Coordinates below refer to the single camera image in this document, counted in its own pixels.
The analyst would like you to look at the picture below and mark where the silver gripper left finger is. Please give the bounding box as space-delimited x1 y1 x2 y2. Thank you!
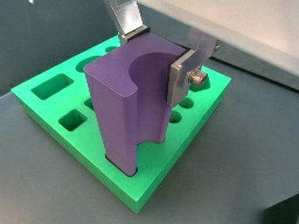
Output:
103 0 150 45

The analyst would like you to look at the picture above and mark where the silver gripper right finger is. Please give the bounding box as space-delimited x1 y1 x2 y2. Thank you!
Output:
167 30 220 107

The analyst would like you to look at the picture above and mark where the green shape sorter board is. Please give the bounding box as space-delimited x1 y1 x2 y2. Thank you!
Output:
12 37 230 213

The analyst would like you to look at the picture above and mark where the purple arch block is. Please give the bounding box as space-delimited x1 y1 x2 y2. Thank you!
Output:
84 33 183 176

